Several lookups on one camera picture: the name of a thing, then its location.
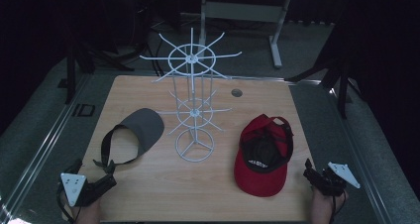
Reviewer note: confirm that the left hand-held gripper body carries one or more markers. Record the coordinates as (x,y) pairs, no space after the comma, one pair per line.
(73,187)

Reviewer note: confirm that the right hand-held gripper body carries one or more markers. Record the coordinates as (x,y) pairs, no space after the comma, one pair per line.
(332,184)

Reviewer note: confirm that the red baseball cap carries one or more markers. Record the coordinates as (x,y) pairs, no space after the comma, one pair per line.
(261,181)

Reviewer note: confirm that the grey sun visor cap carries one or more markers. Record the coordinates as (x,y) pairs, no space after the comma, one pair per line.
(145,126)

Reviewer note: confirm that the person's right hand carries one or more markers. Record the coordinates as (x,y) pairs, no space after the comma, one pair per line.
(323,207)

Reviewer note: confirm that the person's left hand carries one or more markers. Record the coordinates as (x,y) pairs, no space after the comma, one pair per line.
(87,214)

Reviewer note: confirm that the black metal stand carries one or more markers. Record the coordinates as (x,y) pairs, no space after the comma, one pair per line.
(70,78)
(342,85)

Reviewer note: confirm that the grey round table grommet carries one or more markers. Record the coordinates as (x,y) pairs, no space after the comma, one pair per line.
(236,92)

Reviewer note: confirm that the metal floor rail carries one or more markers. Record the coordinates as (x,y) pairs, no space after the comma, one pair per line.
(43,144)
(356,158)

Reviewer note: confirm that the black rectangular floor bracket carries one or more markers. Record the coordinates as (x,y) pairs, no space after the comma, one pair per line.
(80,110)

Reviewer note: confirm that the white metal desk frame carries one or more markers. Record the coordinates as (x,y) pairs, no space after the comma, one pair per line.
(244,12)

